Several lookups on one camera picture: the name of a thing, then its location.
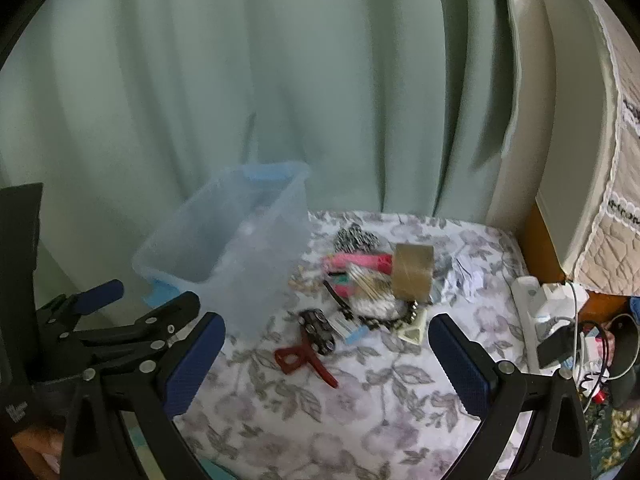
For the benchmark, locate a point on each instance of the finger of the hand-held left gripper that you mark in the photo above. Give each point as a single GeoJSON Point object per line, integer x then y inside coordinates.
{"type": "Point", "coordinates": [175, 307]}
{"type": "Point", "coordinates": [102, 292]}

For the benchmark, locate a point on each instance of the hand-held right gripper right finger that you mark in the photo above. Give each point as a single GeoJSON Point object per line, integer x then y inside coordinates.
{"type": "Point", "coordinates": [460, 370]}

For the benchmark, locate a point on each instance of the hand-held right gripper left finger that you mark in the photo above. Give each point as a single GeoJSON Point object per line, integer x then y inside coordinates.
{"type": "Point", "coordinates": [195, 365]}

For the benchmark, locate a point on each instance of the white paper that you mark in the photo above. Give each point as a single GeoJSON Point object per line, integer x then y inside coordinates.
{"type": "Point", "coordinates": [462, 277]}

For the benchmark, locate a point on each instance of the red plastic tool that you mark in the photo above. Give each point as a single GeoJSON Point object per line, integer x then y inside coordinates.
{"type": "Point", "coordinates": [292, 355]}

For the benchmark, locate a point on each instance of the brown packing tape roll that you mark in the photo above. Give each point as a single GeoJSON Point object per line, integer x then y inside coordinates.
{"type": "Point", "coordinates": [412, 275]}

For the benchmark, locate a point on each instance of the black hair clip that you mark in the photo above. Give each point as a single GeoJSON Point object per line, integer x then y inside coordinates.
{"type": "Point", "coordinates": [336, 296]}

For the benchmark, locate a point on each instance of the green hair band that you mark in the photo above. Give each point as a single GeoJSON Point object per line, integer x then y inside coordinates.
{"type": "Point", "coordinates": [340, 280]}

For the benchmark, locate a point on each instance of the pink hair clip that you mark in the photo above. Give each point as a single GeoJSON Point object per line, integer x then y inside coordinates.
{"type": "Point", "coordinates": [350, 261]}

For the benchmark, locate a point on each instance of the person's left hand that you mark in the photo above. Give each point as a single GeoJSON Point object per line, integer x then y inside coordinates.
{"type": "Point", "coordinates": [37, 450]}

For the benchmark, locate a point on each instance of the cream triangular piece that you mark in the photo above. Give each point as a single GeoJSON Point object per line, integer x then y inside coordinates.
{"type": "Point", "coordinates": [412, 335]}

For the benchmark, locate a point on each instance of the white power strip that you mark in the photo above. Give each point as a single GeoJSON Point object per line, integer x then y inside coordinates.
{"type": "Point", "coordinates": [525, 305]}

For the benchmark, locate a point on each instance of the black power adapter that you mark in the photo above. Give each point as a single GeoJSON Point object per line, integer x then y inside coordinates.
{"type": "Point", "coordinates": [555, 347]}

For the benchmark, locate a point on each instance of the small blue white box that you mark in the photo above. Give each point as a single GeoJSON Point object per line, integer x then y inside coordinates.
{"type": "Point", "coordinates": [350, 330]}

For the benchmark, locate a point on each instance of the bag of cotton swabs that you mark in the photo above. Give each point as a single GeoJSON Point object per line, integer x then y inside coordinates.
{"type": "Point", "coordinates": [370, 287]}

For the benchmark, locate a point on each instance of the black toy car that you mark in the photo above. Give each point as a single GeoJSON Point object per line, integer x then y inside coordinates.
{"type": "Point", "coordinates": [317, 332]}

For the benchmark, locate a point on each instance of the white charger plug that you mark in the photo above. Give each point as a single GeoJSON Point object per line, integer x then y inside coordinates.
{"type": "Point", "coordinates": [562, 295]}

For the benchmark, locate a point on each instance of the dark cylindrical object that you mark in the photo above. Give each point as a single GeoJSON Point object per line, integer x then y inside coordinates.
{"type": "Point", "coordinates": [625, 355]}

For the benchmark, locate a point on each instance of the black white spotted scrunchie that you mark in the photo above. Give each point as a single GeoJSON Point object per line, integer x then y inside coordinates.
{"type": "Point", "coordinates": [352, 240]}

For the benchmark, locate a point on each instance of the dark green floral cloth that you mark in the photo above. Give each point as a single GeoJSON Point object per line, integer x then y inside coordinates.
{"type": "Point", "coordinates": [617, 440]}

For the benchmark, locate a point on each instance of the quilted cover with lace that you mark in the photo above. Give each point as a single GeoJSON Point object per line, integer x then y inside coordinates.
{"type": "Point", "coordinates": [620, 210]}

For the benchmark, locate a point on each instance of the pale green curtain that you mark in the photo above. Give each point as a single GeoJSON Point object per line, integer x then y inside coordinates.
{"type": "Point", "coordinates": [250, 60]}

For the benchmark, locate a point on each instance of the wooden bed frame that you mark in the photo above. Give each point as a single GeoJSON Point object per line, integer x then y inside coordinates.
{"type": "Point", "coordinates": [542, 255]}

